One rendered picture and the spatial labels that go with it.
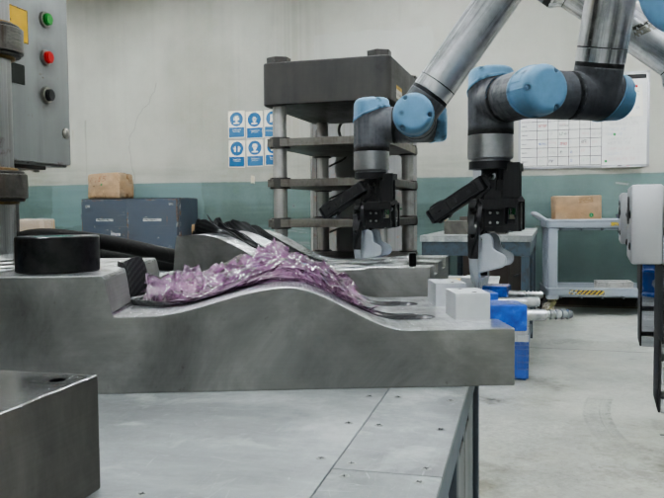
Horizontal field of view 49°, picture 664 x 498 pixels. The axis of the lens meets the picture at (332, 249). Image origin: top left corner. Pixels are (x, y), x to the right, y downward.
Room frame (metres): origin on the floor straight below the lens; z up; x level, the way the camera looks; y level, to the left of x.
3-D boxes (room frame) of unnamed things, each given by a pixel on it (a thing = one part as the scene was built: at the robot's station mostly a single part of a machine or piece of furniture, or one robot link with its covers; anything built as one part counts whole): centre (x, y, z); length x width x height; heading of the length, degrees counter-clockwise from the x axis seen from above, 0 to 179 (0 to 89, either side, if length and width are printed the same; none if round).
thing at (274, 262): (0.82, 0.08, 0.90); 0.26 x 0.18 x 0.08; 93
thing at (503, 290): (1.22, -0.28, 0.83); 0.13 x 0.05 x 0.05; 66
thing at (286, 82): (5.89, -0.18, 1.03); 1.54 x 0.94 x 2.06; 163
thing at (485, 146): (1.23, -0.27, 1.07); 0.08 x 0.08 x 0.05
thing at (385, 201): (1.55, -0.09, 0.99); 0.09 x 0.08 x 0.12; 69
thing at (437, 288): (0.88, -0.18, 0.86); 0.13 x 0.05 x 0.05; 93
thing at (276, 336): (0.81, 0.08, 0.86); 0.50 x 0.26 x 0.11; 93
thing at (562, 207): (6.79, -2.25, 0.94); 0.41 x 0.33 x 0.29; 81
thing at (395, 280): (1.18, 0.08, 0.87); 0.50 x 0.26 x 0.14; 76
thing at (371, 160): (1.55, -0.09, 1.07); 0.08 x 0.08 x 0.05
